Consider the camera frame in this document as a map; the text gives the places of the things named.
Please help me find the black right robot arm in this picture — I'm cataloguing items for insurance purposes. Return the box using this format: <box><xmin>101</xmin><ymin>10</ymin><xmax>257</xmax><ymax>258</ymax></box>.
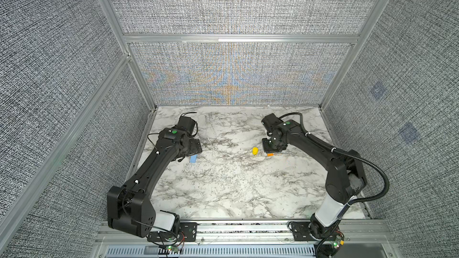
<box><xmin>262</xmin><ymin>113</ymin><xmax>367</xmax><ymax>240</ymax></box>

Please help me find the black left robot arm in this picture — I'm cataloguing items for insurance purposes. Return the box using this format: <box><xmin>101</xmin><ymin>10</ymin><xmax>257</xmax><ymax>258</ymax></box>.
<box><xmin>107</xmin><ymin>125</ymin><xmax>202</xmax><ymax>238</ymax></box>

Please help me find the aluminium horizontal back bar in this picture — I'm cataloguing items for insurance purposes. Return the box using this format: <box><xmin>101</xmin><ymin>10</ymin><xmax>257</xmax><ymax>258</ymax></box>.
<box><xmin>123</xmin><ymin>33</ymin><xmax>360</xmax><ymax>44</ymax></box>

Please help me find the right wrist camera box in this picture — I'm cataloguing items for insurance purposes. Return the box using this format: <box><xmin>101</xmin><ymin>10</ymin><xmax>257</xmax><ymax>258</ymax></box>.
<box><xmin>261</xmin><ymin>113</ymin><xmax>284</xmax><ymax>132</ymax></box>

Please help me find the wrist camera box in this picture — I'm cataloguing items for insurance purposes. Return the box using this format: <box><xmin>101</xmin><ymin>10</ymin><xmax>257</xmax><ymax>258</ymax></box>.
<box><xmin>261</xmin><ymin>113</ymin><xmax>284</xmax><ymax>132</ymax></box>
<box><xmin>177</xmin><ymin>116</ymin><xmax>197</xmax><ymax>137</ymax></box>

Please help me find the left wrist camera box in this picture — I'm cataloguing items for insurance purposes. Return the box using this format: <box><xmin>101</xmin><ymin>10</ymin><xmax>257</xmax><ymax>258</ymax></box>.
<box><xmin>177</xmin><ymin>116</ymin><xmax>197</xmax><ymax>137</ymax></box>

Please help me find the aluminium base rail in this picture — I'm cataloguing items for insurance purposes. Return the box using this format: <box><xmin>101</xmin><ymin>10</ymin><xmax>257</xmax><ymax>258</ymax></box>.
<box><xmin>90</xmin><ymin>219</ymin><xmax>403</xmax><ymax>258</ymax></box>

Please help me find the aluminium corner post left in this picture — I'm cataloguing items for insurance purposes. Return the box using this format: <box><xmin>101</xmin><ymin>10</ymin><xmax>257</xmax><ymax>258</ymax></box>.
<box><xmin>98</xmin><ymin>0</ymin><xmax>157</xmax><ymax>110</ymax></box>

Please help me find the aluminium corner post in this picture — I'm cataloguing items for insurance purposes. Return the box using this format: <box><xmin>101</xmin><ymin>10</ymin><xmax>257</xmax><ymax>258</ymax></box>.
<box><xmin>319</xmin><ymin>0</ymin><xmax>390</xmax><ymax>111</ymax></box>
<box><xmin>98</xmin><ymin>0</ymin><xmax>157</xmax><ymax>110</ymax></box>

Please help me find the aluminium left wall bar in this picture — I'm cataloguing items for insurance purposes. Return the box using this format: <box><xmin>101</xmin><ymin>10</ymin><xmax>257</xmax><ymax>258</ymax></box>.
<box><xmin>1</xmin><ymin>54</ymin><xmax>129</xmax><ymax>247</ymax></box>

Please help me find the aluminium corner post right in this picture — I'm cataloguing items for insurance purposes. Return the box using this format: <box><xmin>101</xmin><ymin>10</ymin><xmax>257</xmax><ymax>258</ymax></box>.
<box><xmin>319</xmin><ymin>0</ymin><xmax>390</xmax><ymax>111</ymax></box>

